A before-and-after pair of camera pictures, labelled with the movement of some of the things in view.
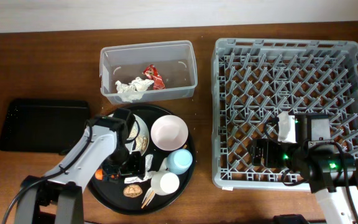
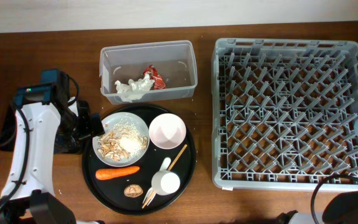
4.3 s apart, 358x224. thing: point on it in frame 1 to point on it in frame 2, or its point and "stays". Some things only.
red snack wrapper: x=151 y=73 stays
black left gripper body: x=125 y=164 to x=78 y=127
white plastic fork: x=148 y=193 stays
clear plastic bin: x=148 y=71 stays
